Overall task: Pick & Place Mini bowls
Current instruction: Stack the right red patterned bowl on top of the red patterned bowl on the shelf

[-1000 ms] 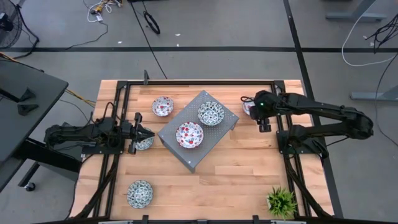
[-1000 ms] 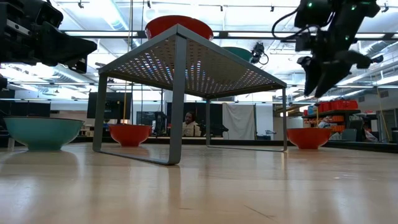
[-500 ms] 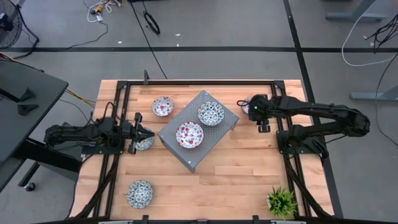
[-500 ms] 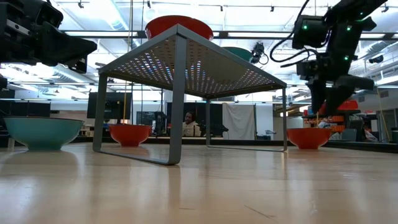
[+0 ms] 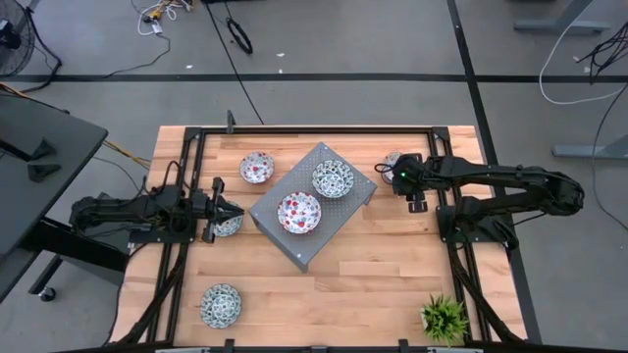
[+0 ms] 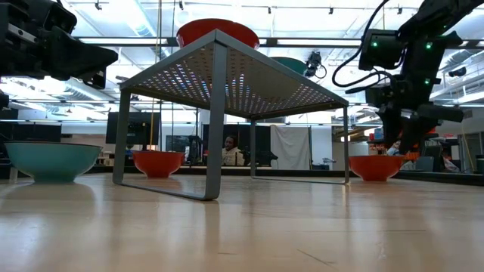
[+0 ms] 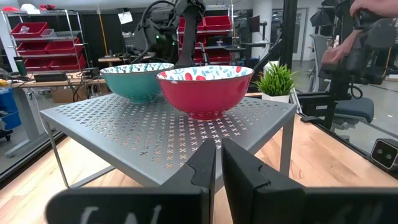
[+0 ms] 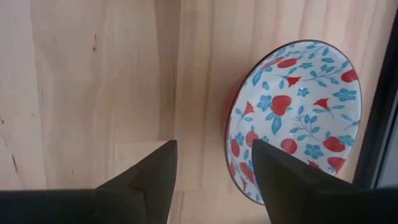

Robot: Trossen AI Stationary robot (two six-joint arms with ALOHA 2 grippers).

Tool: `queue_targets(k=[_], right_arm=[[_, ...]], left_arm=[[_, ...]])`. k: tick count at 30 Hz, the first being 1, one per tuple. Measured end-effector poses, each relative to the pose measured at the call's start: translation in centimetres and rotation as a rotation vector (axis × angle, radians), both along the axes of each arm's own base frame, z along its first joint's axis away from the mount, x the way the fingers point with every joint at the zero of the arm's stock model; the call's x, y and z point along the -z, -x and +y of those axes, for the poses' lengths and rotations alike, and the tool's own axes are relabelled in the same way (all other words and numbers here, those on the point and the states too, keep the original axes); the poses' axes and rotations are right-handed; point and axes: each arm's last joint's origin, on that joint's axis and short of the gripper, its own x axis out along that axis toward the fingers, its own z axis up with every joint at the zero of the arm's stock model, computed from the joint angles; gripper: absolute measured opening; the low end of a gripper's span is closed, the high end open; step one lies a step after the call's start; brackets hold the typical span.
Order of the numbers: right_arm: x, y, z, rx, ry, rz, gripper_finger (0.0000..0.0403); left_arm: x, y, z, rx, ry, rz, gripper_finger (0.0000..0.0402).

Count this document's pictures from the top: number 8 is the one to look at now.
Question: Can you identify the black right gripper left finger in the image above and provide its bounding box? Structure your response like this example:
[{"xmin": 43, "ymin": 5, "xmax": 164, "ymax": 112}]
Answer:
[{"xmin": 0, "ymin": 139, "xmax": 178, "ymax": 224}]

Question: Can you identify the red floral ceramic bowl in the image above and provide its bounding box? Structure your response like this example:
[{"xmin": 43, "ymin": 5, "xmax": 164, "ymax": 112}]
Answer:
[{"xmin": 224, "ymin": 39, "xmax": 363, "ymax": 206}]

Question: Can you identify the black aluminium table frame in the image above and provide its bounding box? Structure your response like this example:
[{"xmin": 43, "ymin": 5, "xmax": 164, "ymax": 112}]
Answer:
[{"xmin": 353, "ymin": 0, "xmax": 398, "ymax": 189}]

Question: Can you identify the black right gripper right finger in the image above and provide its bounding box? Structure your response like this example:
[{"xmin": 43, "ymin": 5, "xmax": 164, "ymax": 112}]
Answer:
[{"xmin": 251, "ymin": 138, "xmax": 398, "ymax": 224}]

